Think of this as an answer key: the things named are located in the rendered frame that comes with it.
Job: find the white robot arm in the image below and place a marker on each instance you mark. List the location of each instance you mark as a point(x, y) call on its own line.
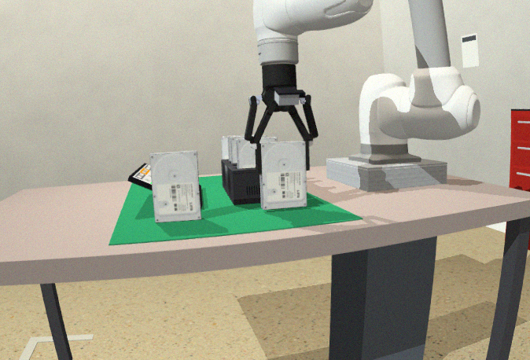
point(438, 107)

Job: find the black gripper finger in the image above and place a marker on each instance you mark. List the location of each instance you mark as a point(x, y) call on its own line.
point(307, 137)
point(254, 141)

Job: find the green mat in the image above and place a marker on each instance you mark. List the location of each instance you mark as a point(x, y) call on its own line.
point(219, 217)

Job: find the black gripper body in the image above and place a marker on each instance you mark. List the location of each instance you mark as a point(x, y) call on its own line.
point(277, 75)

